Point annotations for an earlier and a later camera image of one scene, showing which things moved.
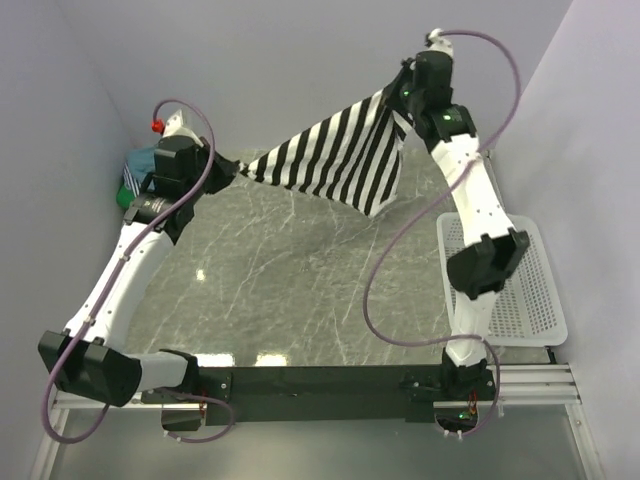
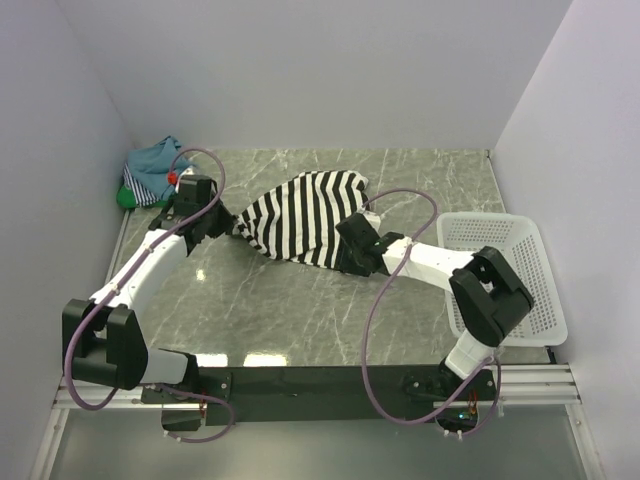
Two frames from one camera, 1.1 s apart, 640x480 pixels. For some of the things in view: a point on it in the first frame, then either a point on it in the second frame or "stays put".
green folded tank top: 125,196 stays put
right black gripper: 404,75 -> 345,264
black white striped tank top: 355,154 -> 297,221
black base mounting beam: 309,395 stays put
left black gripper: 225,171 -> 227,220
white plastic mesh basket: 529,311 stays put
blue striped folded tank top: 131,180 stays put
